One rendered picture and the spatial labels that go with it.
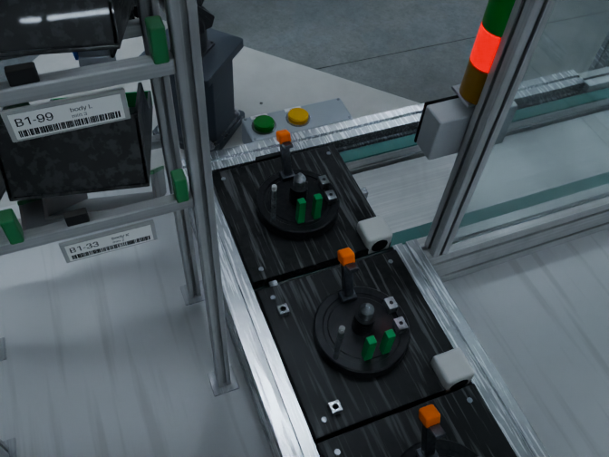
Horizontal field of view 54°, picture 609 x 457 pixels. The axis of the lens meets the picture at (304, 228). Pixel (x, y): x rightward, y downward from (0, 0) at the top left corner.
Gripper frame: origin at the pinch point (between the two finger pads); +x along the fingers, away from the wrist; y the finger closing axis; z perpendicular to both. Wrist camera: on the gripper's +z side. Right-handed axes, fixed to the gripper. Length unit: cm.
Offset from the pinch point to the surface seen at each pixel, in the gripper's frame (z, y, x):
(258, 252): -15.5, 20.2, 30.8
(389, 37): -183, 112, -99
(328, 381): -6, 27, 52
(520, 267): -24, 68, 38
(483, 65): 17, 47, 17
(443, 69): -171, 131, -74
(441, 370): -3, 42, 53
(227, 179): -22.2, 17.1, 16.1
